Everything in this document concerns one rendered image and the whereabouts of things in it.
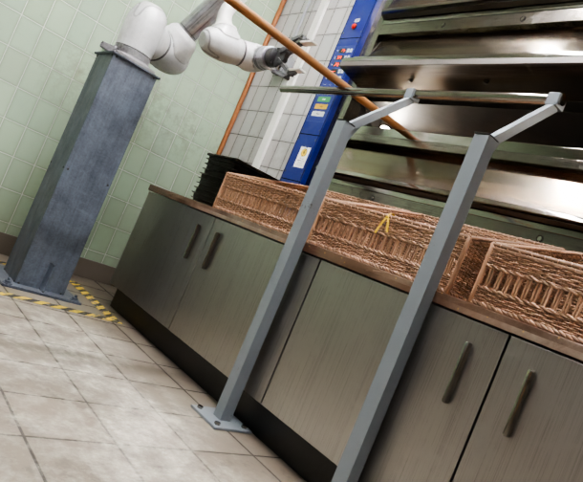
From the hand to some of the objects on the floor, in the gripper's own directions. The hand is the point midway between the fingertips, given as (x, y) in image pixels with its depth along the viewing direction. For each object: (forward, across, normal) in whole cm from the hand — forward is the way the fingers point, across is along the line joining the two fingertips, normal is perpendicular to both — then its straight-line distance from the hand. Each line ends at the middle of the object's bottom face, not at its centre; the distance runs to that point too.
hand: (305, 56), depth 197 cm
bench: (+47, +119, -26) cm, 131 cm away
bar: (+29, +119, -5) cm, 123 cm away
